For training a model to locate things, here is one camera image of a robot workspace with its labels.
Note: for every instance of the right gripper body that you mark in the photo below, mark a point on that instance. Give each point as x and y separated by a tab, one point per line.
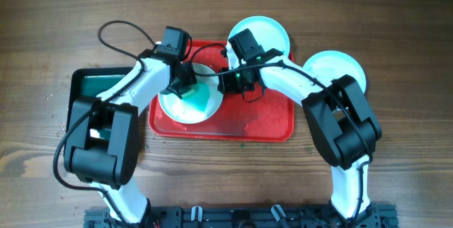
236	83

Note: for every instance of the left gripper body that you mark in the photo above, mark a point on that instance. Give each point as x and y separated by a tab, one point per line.
183	83

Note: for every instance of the green yellow sponge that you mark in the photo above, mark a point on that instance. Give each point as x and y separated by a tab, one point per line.
186	91

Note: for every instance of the light blue plate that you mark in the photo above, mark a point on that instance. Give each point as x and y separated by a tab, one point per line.
198	107
267	32

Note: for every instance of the light blue plate back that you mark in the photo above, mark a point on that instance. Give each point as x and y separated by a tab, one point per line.
267	32

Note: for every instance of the white plate front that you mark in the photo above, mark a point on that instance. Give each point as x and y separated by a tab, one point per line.
334	64

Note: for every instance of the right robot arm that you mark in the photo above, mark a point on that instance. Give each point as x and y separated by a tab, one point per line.
341	122

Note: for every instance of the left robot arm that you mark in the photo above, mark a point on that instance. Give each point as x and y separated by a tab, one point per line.
100	149

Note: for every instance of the red plastic tray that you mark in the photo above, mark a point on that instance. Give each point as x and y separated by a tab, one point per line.
256	116

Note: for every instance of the black water basin tray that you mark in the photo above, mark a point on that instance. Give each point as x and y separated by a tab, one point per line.
86	84

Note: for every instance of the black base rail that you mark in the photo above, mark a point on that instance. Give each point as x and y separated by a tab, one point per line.
375	215

